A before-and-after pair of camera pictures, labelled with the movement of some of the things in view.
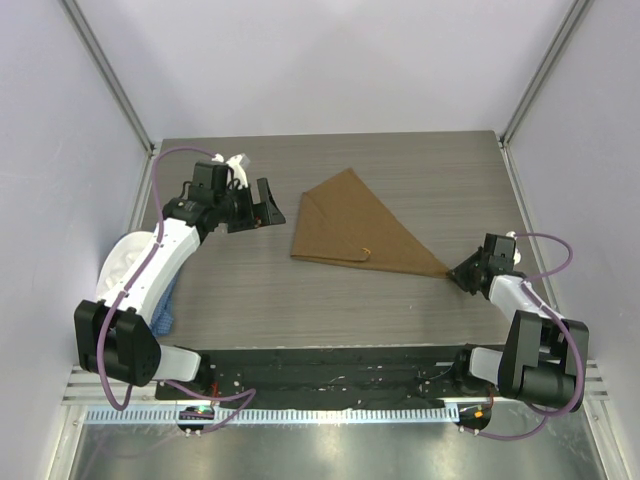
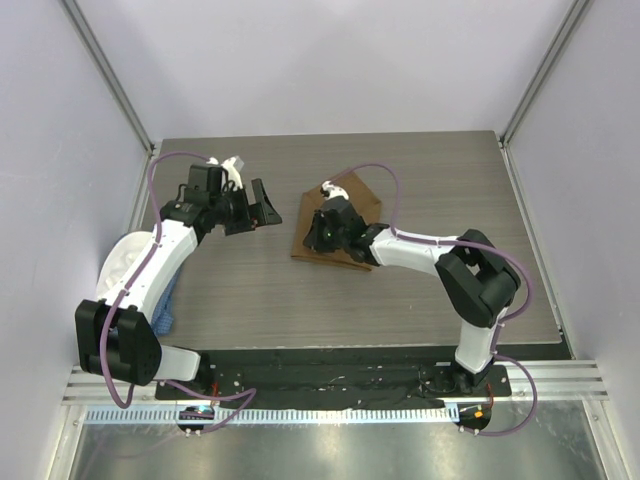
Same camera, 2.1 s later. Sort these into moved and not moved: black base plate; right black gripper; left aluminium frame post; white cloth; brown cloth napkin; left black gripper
Moved: brown cloth napkin; right black gripper
Not moved: black base plate; left black gripper; white cloth; left aluminium frame post
